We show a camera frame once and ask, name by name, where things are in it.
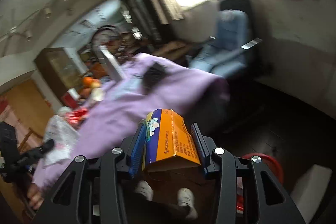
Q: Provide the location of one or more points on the orange fruit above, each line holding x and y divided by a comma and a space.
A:
87, 81

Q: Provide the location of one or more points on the orange blue cardboard box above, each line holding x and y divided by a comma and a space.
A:
168, 144

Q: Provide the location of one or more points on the round framed embroidery screen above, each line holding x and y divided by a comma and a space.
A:
108, 36

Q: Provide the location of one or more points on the white paper cup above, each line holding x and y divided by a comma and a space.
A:
97, 94

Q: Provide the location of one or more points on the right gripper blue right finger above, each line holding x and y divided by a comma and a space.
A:
264, 198

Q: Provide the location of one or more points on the yellow apple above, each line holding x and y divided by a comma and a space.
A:
95, 83

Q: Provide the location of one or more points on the silver metal bottle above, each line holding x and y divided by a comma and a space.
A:
110, 64

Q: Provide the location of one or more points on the white plastic bag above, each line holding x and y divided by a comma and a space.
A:
65, 137

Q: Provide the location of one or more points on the blue cushioned office chair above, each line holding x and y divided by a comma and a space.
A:
230, 50

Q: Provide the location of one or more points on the red and white box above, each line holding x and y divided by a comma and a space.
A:
71, 98

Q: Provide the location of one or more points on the person's left hand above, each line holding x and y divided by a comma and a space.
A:
35, 196

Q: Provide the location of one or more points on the white sneaker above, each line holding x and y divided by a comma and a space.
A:
186, 199

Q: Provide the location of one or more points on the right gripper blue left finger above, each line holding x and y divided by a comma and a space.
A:
89, 191

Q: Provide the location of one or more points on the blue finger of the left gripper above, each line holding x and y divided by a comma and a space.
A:
39, 152

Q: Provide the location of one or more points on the purple tablecloth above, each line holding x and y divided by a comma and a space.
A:
126, 103

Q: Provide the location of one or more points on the black tablet in case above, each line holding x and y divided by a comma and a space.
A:
153, 75

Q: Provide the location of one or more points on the red snack packet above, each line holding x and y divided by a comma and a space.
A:
77, 117

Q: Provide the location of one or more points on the wooden glass cabinet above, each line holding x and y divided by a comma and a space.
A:
58, 70

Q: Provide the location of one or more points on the red apple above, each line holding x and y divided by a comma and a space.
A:
85, 93

